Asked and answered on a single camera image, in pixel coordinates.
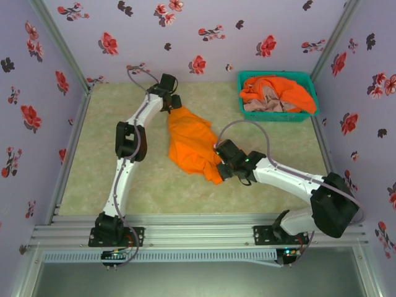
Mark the light orange shorts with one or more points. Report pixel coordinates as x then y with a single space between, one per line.
188 139

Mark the dusty pink shorts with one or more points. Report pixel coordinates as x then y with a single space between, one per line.
272 103

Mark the red-orange shorts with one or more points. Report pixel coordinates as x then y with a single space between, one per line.
294 92

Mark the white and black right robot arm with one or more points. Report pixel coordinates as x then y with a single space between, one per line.
287 176

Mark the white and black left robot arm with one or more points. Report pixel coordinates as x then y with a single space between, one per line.
123 182

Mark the teal plastic basket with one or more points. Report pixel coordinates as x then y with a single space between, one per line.
278 117

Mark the controller circuit board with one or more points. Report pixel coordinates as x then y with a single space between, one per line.
289 253
114 255

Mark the wide slotted aluminium rail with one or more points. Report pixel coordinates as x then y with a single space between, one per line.
198 232

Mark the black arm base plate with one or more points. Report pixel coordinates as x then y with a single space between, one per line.
136 235
261 235

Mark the aluminium side rail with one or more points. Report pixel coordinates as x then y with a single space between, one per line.
318 133
80 123

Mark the aluminium corner post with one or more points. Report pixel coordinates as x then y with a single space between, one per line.
334 40
63 46

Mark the aluminium lower frame bar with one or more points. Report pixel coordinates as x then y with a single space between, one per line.
29 272
368 272

